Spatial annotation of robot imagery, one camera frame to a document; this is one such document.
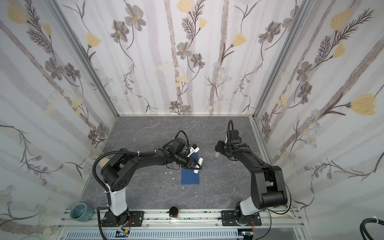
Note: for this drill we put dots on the white perforated cable duct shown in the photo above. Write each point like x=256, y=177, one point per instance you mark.
x=178, y=234

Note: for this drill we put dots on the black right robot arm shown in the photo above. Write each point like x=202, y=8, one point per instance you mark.
x=268, y=188

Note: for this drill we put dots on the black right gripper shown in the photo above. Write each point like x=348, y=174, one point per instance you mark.
x=221, y=147

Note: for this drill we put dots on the glass jar with cork lid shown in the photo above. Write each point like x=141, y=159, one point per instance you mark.
x=95, y=153

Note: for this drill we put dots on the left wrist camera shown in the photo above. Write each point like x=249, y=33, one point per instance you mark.
x=193, y=149

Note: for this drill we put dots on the aluminium mounting rail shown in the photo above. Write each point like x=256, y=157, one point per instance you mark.
x=213, y=219

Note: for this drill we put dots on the black cylinder on rail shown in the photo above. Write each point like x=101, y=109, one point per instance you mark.
x=174, y=213

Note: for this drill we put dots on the dark blue envelope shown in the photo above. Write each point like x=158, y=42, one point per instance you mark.
x=188, y=177

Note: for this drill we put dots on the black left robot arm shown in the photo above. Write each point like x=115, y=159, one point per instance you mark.
x=114, y=171

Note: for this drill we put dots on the white glue stick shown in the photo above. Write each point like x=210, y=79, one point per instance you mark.
x=198, y=165

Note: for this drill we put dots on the teal cup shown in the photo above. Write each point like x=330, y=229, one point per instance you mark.
x=81, y=212

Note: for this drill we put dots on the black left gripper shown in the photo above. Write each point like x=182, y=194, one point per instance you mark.
x=191, y=162

